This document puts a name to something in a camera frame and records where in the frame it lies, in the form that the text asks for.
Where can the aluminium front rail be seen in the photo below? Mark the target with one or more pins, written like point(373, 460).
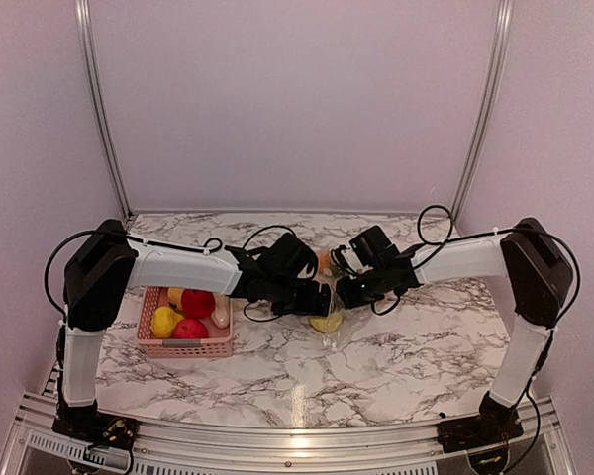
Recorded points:
point(163, 447)

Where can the orange fake tangerine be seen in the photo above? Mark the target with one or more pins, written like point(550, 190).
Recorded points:
point(324, 260)

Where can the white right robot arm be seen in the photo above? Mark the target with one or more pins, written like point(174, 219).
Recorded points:
point(543, 275)

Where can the aluminium frame post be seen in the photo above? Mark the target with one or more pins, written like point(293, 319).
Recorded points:
point(88, 47)
point(490, 92)

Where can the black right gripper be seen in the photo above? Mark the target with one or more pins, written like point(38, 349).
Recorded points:
point(348, 300)

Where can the left aluminium frame post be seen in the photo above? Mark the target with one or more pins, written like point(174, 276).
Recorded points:
point(88, 47)

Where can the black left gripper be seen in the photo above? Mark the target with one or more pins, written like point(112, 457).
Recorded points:
point(310, 306)

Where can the pink perforated plastic basket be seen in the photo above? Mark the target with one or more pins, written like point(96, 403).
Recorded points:
point(218, 344)

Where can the right aluminium frame post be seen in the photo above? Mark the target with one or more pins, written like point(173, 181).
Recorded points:
point(490, 92)

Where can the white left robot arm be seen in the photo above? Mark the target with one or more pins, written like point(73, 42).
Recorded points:
point(110, 261)

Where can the pale green fake cabbage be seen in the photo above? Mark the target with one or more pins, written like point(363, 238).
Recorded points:
point(221, 315)

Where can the red fake tomato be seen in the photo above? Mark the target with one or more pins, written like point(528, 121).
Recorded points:
point(190, 329)

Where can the red fake apple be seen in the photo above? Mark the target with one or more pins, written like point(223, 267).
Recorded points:
point(197, 304)

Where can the yellow fake peach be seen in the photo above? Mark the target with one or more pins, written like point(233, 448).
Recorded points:
point(329, 324)

